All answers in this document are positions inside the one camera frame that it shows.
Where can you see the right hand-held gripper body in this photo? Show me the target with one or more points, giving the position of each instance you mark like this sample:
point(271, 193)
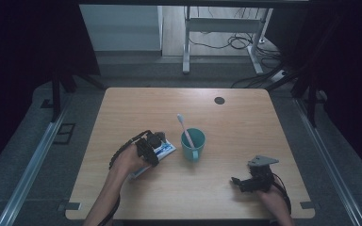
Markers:
point(259, 175)

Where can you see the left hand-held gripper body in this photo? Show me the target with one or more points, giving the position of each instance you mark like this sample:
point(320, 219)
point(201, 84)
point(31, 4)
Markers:
point(147, 149)

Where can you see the blue white toothpaste box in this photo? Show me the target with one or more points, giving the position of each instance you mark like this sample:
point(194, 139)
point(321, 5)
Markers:
point(165, 150)

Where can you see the white toothbrush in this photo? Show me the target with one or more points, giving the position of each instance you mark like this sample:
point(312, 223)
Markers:
point(184, 128)

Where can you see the teal cup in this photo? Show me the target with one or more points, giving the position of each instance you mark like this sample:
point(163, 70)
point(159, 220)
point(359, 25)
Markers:
point(193, 147)

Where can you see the person's left hand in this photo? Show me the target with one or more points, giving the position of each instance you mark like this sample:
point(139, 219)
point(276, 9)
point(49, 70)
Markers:
point(128, 161)

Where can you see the person's right hand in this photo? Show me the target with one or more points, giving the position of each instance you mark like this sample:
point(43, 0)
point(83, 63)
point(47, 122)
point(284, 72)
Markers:
point(271, 199)

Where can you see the black round table grommet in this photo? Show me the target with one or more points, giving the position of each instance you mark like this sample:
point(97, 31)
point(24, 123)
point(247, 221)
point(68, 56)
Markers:
point(219, 100)

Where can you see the black metal stand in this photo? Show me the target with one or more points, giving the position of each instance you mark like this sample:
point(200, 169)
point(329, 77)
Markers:
point(56, 94)
point(311, 100)

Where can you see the white power strip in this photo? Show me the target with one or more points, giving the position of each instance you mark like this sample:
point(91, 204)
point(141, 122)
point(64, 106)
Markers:
point(279, 75)

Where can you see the dark curtain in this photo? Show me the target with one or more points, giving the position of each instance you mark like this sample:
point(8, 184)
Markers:
point(22, 62)
point(348, 62)

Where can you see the grey table bracket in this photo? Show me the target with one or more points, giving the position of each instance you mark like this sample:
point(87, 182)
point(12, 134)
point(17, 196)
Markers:
point(307, 205)
point(70, 206)

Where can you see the metal floor rail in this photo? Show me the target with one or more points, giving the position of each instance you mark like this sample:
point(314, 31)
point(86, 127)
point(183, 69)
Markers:
point(31, 169)
point(330, 163)

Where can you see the white desk frame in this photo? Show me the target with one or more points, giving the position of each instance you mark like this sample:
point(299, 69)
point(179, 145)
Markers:
point(221, 24)

